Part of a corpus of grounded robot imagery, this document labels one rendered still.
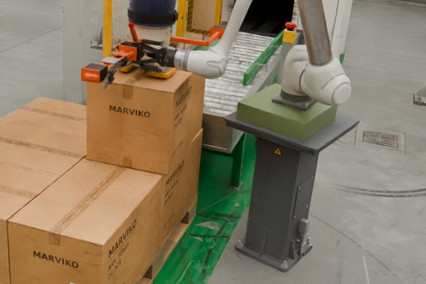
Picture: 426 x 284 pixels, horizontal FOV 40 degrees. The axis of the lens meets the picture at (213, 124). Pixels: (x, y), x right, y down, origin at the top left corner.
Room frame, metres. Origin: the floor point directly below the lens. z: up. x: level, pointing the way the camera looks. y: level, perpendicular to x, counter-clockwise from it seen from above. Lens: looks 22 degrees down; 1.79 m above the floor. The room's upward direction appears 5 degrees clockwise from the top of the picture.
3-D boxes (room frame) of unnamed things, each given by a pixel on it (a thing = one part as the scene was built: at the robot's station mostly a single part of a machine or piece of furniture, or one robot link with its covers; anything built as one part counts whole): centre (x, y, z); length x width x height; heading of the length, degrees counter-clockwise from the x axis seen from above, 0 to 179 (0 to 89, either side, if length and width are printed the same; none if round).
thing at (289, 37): (3.50, -0.41, 0.50); 0.07 x 0.07 x 1.00; 75
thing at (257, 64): (4.48, -0.42, 0.60); 1.60 x 0.10 x 0.09; 165
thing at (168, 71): (2.69, 0.23, 0.98); 0.34 x 0.10 x 0.05; 167
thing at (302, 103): (2.71, -0.40, 0.87); 0.22 x 0.18 x 0.06; 150
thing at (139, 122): (2.70, 0.32, 0.74); 0.60 x 0.40 x 0.40; 168
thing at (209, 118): (3.07, 0.22, 0.58); 0.70 x 0.03 x 0.06; 75
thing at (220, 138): (3.07, 0.22, 0.48); 0.70 x 0.03 x 0.15; 75
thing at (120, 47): (2.47, 0.38, 1.08); 0.10 x 0.08 x 0.06; 77
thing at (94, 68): (2.13, 0.46, 1.08); 0.08 x 0.07 x 0.05; 167
